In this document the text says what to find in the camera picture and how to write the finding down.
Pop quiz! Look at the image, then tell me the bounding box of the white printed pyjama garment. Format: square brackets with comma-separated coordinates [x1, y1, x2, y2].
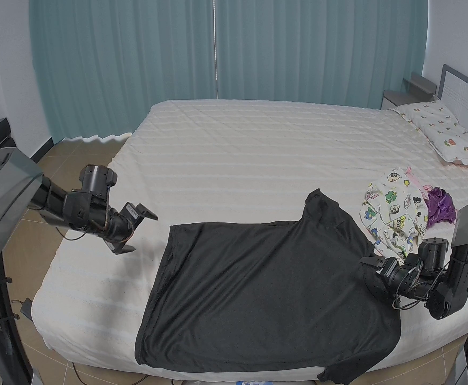
[358, 167, 430, 261]

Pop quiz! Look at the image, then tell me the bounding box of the white printed pillow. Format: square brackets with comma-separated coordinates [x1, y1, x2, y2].
[392, 101, 468, 166]

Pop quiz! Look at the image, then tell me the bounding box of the bed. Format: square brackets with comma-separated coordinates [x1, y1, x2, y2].
[31, 64, 468, 381]

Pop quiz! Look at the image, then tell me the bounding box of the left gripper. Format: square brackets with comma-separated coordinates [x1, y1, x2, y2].
[106, 202, 159, 256]

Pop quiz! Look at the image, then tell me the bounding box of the black T-shirt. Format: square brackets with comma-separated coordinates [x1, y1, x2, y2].
[135, 189, 403, 385]

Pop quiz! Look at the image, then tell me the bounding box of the purple garment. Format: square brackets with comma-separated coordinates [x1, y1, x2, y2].
[424, 186, 458, 229]

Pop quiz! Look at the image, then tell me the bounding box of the black power adapter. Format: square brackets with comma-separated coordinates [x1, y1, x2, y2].
[19, 298, 35, 321]

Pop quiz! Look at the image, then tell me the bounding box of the black cable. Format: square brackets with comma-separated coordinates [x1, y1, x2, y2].
[71, 360, 89, 385]

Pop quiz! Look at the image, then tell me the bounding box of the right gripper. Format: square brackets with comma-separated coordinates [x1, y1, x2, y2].
[359, 256, 421, 298]

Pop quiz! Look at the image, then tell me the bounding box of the grey bedside table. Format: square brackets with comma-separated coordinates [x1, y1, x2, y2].
[382, 72, 438, 110]

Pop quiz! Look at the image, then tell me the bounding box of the blue-green curtain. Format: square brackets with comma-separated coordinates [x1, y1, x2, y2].
[29, 0, 218, 143]
[216, 0, 428, 110]

